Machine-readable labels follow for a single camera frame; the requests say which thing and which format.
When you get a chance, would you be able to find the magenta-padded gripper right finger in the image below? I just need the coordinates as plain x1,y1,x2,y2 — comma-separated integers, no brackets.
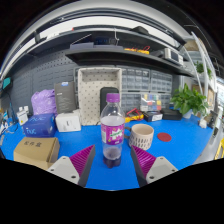
130,145,179,188

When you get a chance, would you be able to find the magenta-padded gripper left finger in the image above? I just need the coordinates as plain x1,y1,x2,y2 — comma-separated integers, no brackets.
46,144,97,188

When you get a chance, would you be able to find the clear purple-capped drink bottle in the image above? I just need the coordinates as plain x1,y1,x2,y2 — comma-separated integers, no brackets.
99,92,126,169

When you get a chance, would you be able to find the flat round red coaster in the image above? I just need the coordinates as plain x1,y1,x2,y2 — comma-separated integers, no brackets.
156,132,172,143

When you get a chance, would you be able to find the beige mug with grey slots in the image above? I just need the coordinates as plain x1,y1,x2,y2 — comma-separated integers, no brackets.
124,123,155,151

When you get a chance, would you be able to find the brown cardboard box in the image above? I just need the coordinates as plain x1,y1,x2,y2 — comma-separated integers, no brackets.
13,136,61,171

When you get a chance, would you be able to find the white carton box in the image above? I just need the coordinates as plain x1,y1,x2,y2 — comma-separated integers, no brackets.
54,109,82,133

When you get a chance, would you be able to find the black box with white label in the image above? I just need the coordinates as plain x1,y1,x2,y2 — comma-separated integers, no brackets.
142,110,164,123

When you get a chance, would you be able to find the blue carton box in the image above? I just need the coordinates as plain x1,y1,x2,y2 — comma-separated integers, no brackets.
22,113,57,138

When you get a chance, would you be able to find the yellow multimeter with red leads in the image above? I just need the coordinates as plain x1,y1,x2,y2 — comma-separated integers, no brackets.
124,107,145,124

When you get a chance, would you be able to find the flat black case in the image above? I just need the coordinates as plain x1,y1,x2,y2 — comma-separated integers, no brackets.
161,108,183,122

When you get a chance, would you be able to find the clear box with coloured parts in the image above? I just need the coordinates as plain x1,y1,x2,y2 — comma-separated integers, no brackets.
139,93,163,113

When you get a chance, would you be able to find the grey small-parts drawer cabinet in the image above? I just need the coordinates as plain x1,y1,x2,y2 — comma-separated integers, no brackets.
121,92,143,113
150,69,173,93
160,93,173,109
121,66,151,92

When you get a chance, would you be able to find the small white box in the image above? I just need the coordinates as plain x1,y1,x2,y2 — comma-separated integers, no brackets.
16,109,29,126

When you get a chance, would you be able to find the dark grey upright box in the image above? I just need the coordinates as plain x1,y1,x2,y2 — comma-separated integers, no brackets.
53,80,78,115

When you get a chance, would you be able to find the purple plastic bag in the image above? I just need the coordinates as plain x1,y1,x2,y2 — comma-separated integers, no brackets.
30,88,58,117

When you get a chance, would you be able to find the white perforated tray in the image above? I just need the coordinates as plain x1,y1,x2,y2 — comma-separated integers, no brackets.
77,67,123,127

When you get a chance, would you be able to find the green potted plant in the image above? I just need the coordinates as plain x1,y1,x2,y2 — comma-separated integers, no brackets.
169,83,209,120

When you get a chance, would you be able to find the black rounded speaker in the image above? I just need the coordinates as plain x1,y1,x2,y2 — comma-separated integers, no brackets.
99,86,120,114

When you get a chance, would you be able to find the white curved shelf unit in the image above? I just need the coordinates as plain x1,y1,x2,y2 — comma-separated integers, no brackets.
181,31,218,111

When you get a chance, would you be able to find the dark overhead shelf unit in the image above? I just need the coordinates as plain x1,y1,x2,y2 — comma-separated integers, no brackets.
0,9,198,79

